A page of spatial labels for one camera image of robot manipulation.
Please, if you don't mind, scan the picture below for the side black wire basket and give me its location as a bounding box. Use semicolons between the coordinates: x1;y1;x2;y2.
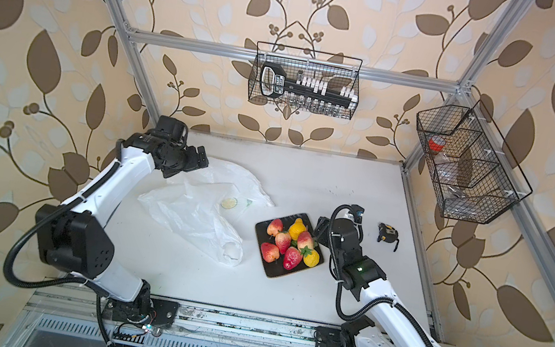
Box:
416;101;533;225

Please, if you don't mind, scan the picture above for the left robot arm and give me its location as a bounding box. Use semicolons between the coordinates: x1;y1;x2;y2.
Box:
3;131;209;347

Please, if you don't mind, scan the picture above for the white plastic bag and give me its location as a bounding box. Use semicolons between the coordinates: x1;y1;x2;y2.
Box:
137;158;275;267

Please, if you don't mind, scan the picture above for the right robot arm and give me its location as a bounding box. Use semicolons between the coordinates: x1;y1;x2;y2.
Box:
316;204;442;347

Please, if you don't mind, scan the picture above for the small red strawberry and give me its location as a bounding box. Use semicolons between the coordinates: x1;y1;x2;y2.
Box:
274;232;292;255

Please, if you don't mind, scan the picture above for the yellow fruit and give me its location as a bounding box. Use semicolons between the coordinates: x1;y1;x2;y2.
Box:
288;218;307;241
301;247;321;268

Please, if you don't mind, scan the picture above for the red item in basket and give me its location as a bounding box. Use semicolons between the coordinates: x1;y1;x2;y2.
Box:
427;136;446;155

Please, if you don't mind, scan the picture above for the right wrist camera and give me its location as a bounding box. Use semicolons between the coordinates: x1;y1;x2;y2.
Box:
349;204;364;226

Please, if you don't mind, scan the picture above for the black tray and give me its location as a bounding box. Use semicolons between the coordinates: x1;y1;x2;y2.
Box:
254;213;325;279

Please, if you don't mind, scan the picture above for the black socket tool set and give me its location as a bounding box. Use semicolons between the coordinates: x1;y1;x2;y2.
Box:
258;62;359;111

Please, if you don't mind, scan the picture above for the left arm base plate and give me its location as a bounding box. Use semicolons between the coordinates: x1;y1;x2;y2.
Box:
104;297;180;329

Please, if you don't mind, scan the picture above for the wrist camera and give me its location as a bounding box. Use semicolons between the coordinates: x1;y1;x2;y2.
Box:
349;204;364;226
154;115;189;145

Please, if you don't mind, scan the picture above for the rear black wire basket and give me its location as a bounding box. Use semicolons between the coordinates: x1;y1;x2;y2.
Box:
248;41;363;120

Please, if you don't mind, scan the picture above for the black yellow tape measure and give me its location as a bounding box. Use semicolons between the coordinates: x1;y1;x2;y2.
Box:
377;223;400;252

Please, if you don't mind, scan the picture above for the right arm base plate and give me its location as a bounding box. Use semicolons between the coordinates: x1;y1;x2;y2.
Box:
313;326;355;347

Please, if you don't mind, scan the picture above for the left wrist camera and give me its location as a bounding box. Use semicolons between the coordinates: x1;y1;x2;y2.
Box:
154;115;189;145

